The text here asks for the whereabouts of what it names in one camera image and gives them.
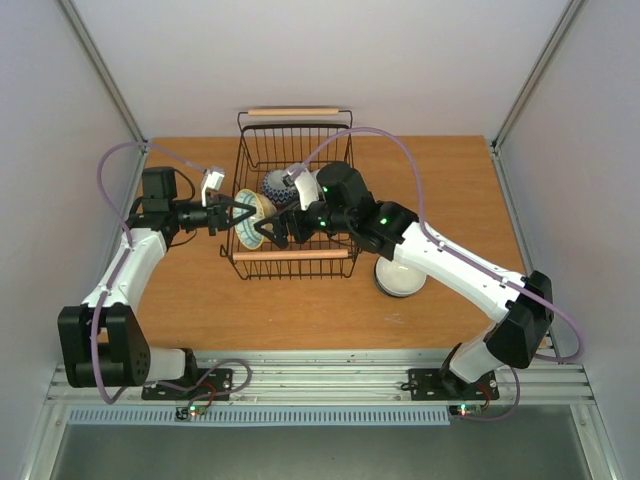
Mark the black wire dish rack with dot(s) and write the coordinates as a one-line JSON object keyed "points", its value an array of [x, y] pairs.
{"points": [[273, 139]]}

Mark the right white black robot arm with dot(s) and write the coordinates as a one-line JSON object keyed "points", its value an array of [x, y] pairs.
{"points": [[518, 305]]}

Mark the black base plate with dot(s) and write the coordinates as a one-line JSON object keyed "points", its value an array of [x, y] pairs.
{"points": [[219, 380], [424, 384]]}

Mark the teal yellow sun bowl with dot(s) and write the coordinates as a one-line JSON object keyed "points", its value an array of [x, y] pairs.
{"points": [[248, 236]]}

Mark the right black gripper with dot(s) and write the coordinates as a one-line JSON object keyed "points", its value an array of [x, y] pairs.
{"points": [[285, 228]]}

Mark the circuit board with leds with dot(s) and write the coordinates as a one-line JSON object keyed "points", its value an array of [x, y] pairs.
{"points": [[466, 410], [189, 413]]}

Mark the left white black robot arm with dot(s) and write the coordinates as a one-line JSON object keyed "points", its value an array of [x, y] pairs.
{"points": [[101, 340]]}

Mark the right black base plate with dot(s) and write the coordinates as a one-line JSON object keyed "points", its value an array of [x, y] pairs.
{"points": [[424, 384]]}

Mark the white bowl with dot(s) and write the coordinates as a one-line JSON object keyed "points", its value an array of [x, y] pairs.
{"points": [[397, 280]]}

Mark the right circuit board with leds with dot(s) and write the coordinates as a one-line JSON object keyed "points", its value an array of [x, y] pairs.
{"points": [[466, 410]]}

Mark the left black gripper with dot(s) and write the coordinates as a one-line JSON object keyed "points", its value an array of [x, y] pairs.
{"points": [[218, 207]]}

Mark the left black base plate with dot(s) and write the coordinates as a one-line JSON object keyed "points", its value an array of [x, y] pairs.
{"points": [[219, 380]]}

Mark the aluminium rail frame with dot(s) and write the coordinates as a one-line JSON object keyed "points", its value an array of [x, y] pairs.
{"points": [[373, 377]]}

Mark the red patterned bowl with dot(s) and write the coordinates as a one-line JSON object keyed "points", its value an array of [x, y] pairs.
{"points": [[274, 188]]}

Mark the aluminium corner post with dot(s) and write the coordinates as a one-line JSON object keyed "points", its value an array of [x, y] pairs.
{"points": [[545, 58], [82, 34]]}

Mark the grey slotted cable duct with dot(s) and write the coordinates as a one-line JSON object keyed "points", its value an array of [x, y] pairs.
{"points": [[264, 416]]}

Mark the right aluminium corner post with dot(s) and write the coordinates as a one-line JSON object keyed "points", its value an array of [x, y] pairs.
{"points": [[545, 58]]}

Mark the left circuit board with leds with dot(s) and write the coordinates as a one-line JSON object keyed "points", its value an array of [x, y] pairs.
{"points": [[189, 413]]}

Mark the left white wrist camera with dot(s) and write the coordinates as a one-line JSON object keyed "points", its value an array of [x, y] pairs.
{"points": [[212, 180]]}

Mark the left aluminium corner post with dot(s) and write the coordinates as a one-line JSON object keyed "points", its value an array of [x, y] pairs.
{"points": [[82, 34]]}

